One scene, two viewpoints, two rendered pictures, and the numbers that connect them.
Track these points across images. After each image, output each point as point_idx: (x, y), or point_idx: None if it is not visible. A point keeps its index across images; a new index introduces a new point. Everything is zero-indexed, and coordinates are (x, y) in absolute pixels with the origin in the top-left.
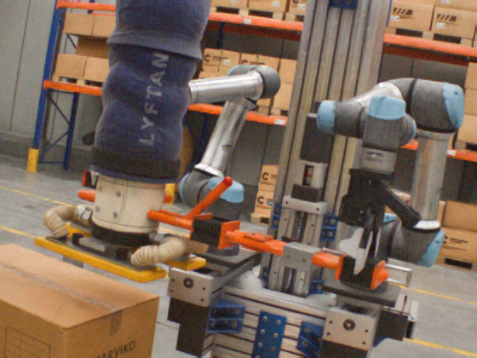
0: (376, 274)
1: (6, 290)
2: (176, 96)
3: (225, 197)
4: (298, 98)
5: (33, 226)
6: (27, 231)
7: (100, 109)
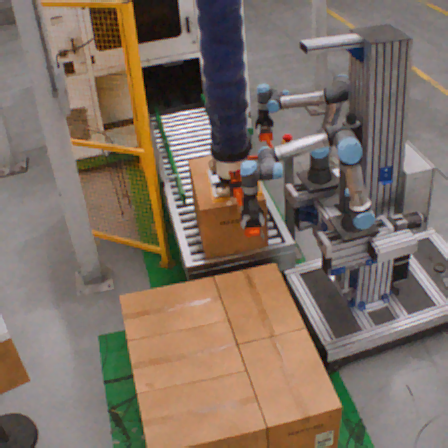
0: (245, 232)
1: (202, 185)
2: (226, 130)
3: (312, 154)
4: (350, 106)
5: (444, 70)
6: (434, 76)
7: None
